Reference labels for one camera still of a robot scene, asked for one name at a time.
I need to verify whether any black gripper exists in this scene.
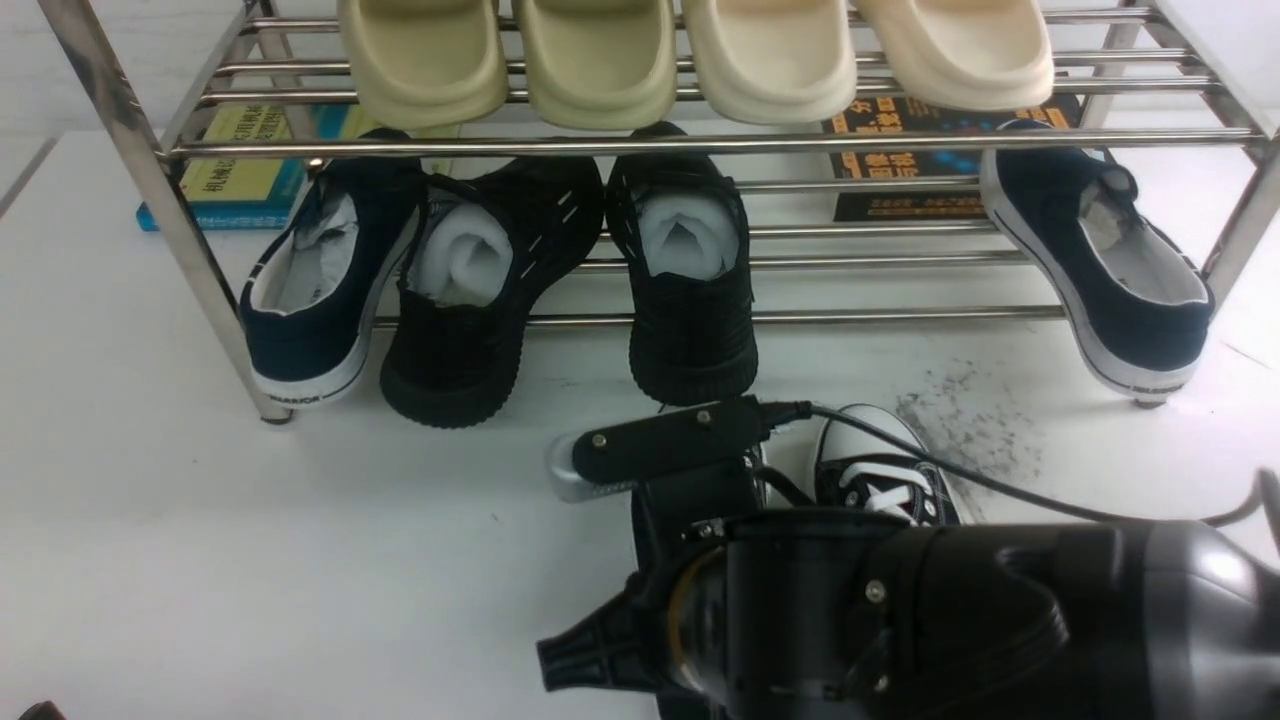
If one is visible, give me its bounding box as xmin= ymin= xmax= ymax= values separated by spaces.
xmin=536 ymin=460 xmax=769 ymax=719

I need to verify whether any black canvas sneaker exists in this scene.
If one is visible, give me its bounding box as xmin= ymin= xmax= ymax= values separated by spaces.
xmin=812 ymin=419 xmax=963 ymax=527

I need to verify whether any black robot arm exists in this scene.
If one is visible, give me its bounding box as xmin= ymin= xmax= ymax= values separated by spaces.
xmin=538 ymin=503 xmax=1277 ymax=719

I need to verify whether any stainless steel shoe rack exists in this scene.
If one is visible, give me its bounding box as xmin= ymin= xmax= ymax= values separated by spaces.
xmin=40 ymin=1 xmax=1277 ymax=427

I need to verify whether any black knit sneaker right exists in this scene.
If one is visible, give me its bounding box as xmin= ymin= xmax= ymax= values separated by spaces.
xmin=605 ymin=152 xmax=759 ymax=407

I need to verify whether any black knit sneaker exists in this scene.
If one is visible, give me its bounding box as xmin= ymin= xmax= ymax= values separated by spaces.
xmin=380 ymin=156 xmax=604 ymax=429
xmin=605 ymin=152 xmax=759 ymax=407

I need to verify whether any black knit sneaker left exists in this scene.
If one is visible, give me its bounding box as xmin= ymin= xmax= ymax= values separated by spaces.
xmin=380 ymin=156 xmax=604 ymax=429

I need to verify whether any navy Warrior sneaker left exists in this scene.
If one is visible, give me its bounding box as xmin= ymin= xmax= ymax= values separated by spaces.
xmin=238 ymin=156 xmax=426 ymax=407

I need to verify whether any navy warrior sneaker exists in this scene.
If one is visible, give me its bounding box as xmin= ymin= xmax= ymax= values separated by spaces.
xmin=238 ymin=156 xmax=426 ymax=407
xmin=978 ymin=147 xmax=1216 ymax=406

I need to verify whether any black orange book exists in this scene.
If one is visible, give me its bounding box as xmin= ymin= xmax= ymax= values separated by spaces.
xmin=820 ymin=94 xmax=1082 ymax=223

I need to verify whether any olive green slipper right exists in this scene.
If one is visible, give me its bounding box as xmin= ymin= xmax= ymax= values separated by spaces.
xmin=512 ymin=1 xmax=678 ymax=131

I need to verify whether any olive green slipper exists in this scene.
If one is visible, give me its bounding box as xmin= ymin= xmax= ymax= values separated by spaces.
xmin=512 ymin=1 xmax=678 ymax=131
xmin=335 ymin=1 xmax=509 ymax=131

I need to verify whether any cream slipper left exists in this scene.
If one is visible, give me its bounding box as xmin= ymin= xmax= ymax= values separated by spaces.
xmin=682 ymin=1 xmax=858 ymax=126

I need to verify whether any cream slipper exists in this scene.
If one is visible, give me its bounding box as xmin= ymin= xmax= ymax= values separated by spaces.
xmin=682 ymin=1 xmax=858 ymax=126
xmin=855 ymin=1 xmax=1055 ymax=111

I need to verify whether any navy Warrior sneaker right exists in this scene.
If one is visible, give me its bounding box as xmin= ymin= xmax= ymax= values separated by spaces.
xmin=978 ymin=147 xmax=1216 ymax=406

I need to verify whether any olive green slipper left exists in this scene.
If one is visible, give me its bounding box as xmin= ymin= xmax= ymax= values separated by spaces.
xmin=335 ymin=1 xmax=509 ymax=131

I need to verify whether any cream slipper right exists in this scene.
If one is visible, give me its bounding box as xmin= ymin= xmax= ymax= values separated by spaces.
xmin=855 ymin=1 xmax=1055 ymax=111

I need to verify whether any yellow blue book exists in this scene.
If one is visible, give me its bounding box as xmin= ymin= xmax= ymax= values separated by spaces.
xmin=180 ymin=104 xmax=317 ymax=231

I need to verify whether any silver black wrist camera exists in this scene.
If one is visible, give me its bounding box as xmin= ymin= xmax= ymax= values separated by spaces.
xmin=545 ymin=395 xmax=814 ymax=503

